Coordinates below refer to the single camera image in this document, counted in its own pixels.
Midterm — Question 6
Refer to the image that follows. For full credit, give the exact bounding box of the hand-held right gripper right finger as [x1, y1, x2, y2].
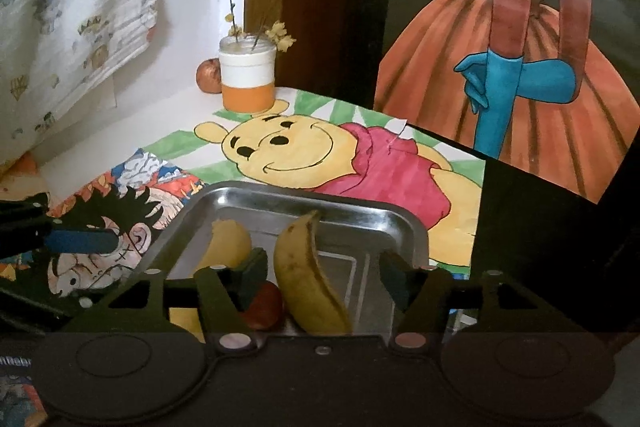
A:
[378, 252, 547, 351]

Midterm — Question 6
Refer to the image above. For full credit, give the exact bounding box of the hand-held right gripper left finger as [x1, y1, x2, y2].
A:
[100, 248, 271, 355]

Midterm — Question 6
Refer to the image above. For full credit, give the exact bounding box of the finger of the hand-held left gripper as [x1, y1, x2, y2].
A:
[0, 281, 98, 333]
[0, 192, 119, 258]

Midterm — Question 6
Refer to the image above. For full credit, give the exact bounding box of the red round fruit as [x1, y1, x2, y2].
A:
[242, 281, 284, 330]

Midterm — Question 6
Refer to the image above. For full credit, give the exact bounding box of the bright yellow banana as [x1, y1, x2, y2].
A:
[167, 218, 252, 343]

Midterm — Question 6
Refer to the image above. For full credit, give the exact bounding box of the brown spotted banana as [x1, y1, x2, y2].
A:
[273, 209, 352, 336]

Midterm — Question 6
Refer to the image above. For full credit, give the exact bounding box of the metal tray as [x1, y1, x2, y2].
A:
[117, 181, 431, 339]

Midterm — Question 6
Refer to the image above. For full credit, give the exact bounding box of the bear painting sheet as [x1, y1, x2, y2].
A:
[192, 87, 488, 280]

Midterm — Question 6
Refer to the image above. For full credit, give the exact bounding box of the white and orange jar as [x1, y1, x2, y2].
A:
[218, 34, 277, 112]

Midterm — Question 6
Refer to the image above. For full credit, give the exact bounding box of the red apple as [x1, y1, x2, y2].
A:
[195, 59, 223, 94]

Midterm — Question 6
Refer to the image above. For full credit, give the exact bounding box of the printed blanket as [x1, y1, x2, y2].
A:
[0, 0, 184, 178]

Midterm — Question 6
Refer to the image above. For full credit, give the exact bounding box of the dried yellow flower twig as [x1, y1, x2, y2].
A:
[225, 0, 298, 54]

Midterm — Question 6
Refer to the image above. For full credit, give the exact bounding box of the wall poster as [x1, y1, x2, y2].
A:
[374, 0, 640, 204]

